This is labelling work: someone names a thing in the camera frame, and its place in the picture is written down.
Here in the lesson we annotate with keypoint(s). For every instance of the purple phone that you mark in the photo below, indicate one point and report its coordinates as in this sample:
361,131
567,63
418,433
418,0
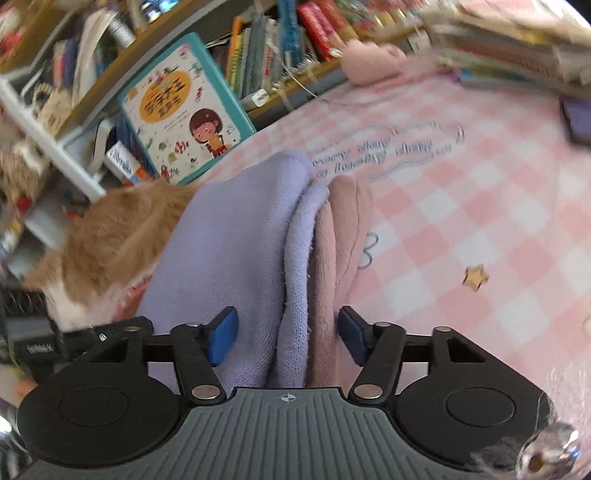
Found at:
577,120

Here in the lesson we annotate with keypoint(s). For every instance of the pink checked tablecloth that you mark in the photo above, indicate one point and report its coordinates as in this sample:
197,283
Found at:
461,207

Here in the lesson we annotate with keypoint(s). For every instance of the small wooden star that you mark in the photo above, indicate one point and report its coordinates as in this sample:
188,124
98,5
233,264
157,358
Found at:
475,277

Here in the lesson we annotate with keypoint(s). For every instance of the white shelf unit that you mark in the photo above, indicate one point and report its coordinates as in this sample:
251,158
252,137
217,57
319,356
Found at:
46,138

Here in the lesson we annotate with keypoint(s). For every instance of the shiny metal object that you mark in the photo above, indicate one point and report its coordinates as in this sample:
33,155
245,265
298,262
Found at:
547,450

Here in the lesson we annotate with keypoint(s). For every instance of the orange white cat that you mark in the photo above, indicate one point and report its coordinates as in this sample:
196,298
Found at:
106,249

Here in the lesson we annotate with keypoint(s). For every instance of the stack of lying books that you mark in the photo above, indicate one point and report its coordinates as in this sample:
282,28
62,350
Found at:
503,41

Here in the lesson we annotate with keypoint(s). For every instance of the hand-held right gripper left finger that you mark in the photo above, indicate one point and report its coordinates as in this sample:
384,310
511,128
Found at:
222,337

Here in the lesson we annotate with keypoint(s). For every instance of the lavender sweatshirt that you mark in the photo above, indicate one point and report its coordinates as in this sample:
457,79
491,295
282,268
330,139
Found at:
231,258

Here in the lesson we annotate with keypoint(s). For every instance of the row of upright books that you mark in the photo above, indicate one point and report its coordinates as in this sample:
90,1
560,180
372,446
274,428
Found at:
295,32

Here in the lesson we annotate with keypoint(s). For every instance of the pink garment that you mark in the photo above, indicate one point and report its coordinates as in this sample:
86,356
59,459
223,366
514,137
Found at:
339,258

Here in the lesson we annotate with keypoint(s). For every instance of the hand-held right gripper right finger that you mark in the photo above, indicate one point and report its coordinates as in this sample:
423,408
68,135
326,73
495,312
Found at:
352,337

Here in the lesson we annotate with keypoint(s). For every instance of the teal picture book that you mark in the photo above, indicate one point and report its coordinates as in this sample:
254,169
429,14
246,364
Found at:
189,110

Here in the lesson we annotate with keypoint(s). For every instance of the pink plush toy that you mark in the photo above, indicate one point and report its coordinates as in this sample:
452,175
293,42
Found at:
371,62

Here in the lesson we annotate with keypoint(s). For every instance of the orange white box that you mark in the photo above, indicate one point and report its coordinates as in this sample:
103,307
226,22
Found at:
124,164

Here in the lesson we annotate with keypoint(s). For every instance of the wooden bookshelf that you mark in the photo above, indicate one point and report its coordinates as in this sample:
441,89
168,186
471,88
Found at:
152,50

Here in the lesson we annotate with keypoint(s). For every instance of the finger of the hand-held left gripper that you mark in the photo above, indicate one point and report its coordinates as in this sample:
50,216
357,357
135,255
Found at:
87,333

